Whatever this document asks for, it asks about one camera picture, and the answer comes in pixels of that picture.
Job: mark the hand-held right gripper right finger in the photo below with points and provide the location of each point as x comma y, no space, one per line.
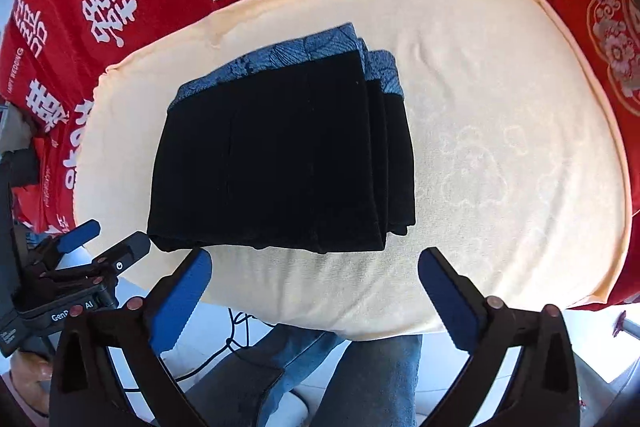
450,302

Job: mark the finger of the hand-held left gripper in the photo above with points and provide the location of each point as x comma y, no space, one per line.
125,252
75,237

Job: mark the cream towel mat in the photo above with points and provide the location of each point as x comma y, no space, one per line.
500,157

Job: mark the black pants with grey waistband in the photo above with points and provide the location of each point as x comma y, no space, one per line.
280,157

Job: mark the person's right leg in jeans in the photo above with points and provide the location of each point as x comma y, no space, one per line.
375,382

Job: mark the person's left leg in jeans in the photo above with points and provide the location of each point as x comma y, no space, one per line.
250,367

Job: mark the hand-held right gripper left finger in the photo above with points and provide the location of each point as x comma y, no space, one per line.
182,302

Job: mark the person's leg in jeans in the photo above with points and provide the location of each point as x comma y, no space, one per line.
375,382
250,367

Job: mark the red pillow with gold embroidery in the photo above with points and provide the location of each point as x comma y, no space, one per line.
605,32

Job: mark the person's left hand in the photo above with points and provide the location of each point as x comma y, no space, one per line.
27,369

